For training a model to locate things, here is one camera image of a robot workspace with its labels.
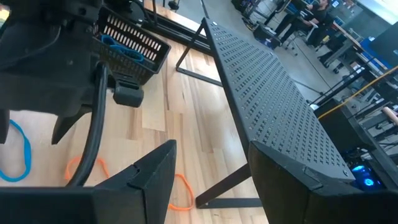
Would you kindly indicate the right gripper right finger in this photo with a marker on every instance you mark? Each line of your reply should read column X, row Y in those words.
column 286, row 193

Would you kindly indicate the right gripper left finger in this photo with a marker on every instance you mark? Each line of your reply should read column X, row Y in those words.
column 149, row 186

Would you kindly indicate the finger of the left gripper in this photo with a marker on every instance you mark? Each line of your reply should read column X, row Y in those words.
column 3, row 124
column 63, row 124

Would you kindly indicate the orange rubber band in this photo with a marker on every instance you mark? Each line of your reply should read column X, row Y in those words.
column 192, row 199
column 105, row 169

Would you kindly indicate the black mesh desk shelf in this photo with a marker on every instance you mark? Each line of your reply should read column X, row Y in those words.
column 280, row 109

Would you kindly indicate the black plastic basket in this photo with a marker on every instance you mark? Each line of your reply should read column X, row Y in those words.
column 130, row 70

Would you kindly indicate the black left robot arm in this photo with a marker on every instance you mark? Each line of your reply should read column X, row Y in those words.
column 46, row 7

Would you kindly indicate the black computer tower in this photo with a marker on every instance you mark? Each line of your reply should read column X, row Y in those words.
column 342, row 133

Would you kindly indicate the black floor box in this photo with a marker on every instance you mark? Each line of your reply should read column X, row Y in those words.
column 265, row 35

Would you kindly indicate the person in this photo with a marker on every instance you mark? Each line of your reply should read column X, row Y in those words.
column 317, row 14

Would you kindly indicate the black aluminium frame rail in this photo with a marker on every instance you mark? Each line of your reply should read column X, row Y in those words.
column 174, row 29

